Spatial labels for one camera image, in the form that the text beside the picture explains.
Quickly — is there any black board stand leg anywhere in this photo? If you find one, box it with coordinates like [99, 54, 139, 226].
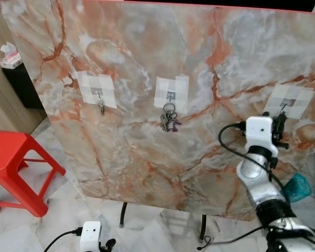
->
[198, 214, 208, 242]
[119, 202, 128, 228]

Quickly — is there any teal plastic bag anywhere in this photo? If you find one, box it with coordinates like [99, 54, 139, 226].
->
[280, 172, 312, 205]

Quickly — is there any orange marble pattern board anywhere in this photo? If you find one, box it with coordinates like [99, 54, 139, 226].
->
[0, 0, 315, 222]

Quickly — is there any key bunch with purple charm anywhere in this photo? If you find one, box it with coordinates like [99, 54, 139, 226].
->
[158, 103, 183, 132]

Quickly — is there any red plastic stool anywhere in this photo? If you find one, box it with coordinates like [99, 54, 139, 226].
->
[0, 130, 67, 218]

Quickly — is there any light wooden cabinet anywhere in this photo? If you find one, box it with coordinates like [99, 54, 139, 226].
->
[0, 8, 48, 135]

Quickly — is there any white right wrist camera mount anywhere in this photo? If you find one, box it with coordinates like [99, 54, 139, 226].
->
[245, 116, 279, 159]

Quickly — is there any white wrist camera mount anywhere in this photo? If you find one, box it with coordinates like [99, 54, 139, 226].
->
[79, 221, 102, 252]
[245, 116, 279, 159]

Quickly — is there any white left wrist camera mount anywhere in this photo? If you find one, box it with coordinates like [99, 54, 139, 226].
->
[79, 221, 102, 252]

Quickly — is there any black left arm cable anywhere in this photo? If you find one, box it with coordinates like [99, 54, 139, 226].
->
[42, 227, 83, 252]

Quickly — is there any thin black floor cable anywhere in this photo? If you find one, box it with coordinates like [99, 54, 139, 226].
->
[196, 235, 212, 251]

